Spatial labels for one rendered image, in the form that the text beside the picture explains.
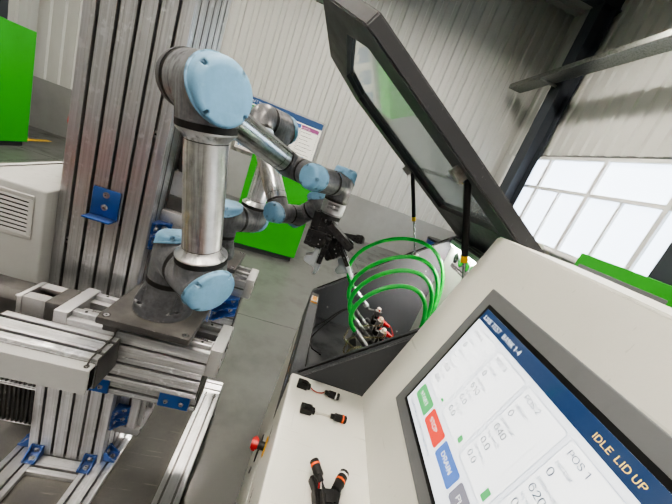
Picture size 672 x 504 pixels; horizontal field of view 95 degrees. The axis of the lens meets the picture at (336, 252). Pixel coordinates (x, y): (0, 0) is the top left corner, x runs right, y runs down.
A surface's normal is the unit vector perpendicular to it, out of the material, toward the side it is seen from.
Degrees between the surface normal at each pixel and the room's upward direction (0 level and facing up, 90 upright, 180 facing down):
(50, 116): 90
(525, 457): 76
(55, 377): 90
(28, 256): 90
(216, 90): 83
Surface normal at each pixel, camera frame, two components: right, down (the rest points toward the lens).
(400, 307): -0.03, 0.27
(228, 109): 0.73, 0.32
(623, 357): -0.82, -0.55
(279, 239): 0.21, 0.35
